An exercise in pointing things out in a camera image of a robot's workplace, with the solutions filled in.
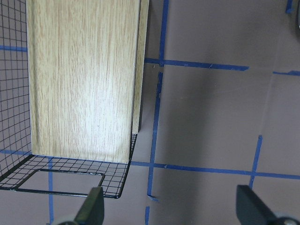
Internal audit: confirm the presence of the black wire basket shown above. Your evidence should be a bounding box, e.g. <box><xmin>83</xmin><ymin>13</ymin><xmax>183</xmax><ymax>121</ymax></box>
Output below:
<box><xmin>0</xmin><ymin>0</ymin><xmax>149</xmax><ymax>199</ymax></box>

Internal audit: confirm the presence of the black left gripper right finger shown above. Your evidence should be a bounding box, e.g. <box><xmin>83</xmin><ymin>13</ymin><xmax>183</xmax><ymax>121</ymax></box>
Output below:
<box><xmin>235</xmin><ymin>185</ymin><xmax>300</xmax><ymax>225</ymax></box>

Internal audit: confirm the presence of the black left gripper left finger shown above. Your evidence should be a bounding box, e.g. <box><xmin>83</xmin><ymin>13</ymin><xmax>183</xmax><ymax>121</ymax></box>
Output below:
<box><xmin>55</xmin><ymin>187</ymin><xmax>105</xmax><ymax>225</ymax></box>

